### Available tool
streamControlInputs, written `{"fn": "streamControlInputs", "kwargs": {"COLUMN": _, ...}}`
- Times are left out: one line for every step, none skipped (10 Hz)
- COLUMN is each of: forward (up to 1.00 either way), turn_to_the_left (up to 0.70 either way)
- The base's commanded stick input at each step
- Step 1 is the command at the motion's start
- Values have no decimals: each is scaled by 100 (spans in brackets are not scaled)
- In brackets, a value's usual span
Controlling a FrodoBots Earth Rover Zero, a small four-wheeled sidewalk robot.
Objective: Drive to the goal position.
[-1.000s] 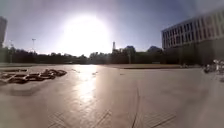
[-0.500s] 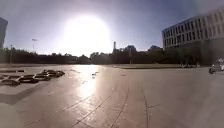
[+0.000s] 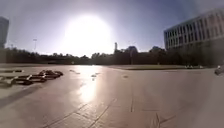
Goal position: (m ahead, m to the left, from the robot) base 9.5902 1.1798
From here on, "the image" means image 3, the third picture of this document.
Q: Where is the raised grass bed with kerb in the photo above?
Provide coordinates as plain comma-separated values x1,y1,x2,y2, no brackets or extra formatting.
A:
108,64,205,71

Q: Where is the tall floodlight pole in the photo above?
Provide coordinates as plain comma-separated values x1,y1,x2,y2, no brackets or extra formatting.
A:
32,38,38,53

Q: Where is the vehicle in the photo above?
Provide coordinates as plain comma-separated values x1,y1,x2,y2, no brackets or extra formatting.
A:
214,64,224,76

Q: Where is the pale multi-storey building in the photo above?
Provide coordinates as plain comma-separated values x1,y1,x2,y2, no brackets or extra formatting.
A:
163,9,224,66

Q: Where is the row of trees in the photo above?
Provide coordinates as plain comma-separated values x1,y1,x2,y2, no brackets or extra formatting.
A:
0,45,214,66

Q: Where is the distant tower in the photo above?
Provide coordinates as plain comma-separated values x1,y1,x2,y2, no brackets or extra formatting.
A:
113,41,119,53

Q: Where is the dark building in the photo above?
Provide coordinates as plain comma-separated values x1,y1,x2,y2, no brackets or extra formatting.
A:
0,16,10,50

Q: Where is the grey paved plaza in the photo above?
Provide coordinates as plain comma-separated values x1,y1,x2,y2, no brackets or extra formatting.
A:
0,63,224,128

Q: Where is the row of low dark blocks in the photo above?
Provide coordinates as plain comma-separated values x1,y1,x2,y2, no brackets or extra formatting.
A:
0,68,64,88

